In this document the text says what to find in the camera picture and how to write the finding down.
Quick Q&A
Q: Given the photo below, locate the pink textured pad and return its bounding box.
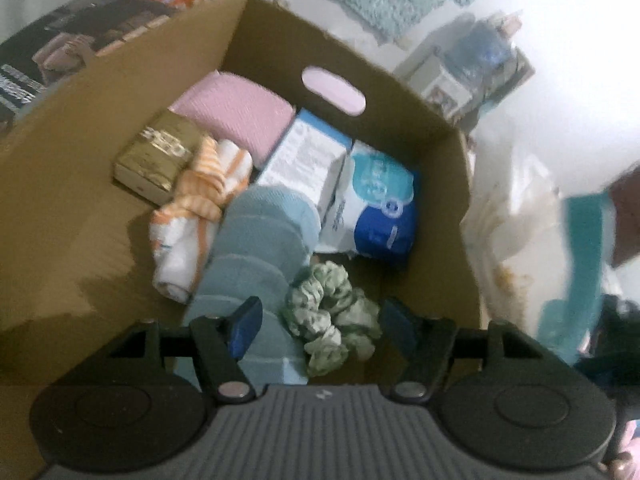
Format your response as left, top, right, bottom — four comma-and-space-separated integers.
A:
170, 71, 296, 158

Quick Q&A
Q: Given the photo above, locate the dark printed box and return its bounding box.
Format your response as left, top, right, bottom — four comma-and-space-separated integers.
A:
0, 0, 176, 131

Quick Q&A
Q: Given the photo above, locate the gold tissue packet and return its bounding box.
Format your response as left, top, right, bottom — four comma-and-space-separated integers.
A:
112, 112, 206, 206

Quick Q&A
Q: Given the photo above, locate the green scrunchie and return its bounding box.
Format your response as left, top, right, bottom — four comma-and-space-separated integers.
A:
282, 260, 383, 377

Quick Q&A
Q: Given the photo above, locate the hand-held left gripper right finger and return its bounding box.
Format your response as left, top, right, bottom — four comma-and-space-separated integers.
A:
378, 297, 546, 403

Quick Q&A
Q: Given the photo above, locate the blue water bottle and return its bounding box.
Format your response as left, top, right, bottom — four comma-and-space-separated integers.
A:
445, 15, 516, 86

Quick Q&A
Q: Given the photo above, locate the light blue ribbed towel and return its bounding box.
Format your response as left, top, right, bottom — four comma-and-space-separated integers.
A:
175, 185, 321, 386

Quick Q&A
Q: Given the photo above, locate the white plastic bag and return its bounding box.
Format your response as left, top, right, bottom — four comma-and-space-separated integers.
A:
460, 150, 581, 321

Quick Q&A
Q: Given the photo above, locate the blue white tissue pack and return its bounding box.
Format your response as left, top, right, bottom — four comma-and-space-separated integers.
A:
320, 141, 418, 271

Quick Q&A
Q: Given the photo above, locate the brown cardboard box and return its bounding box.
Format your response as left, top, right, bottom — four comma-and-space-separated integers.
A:
0, 0, 483, 480

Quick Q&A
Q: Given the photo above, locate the blue white carton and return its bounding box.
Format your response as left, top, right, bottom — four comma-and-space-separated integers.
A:
255, 108, 353, 216

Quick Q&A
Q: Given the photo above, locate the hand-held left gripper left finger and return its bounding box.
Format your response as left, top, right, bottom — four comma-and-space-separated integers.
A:
107, 296, 263, 403

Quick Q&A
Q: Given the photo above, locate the brown wooden door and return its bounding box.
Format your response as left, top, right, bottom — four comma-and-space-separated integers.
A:
607, 162, 640, 268

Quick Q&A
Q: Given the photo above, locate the orange striped cloth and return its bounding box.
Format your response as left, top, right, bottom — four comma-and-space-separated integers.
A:
150, 135, 253, 305

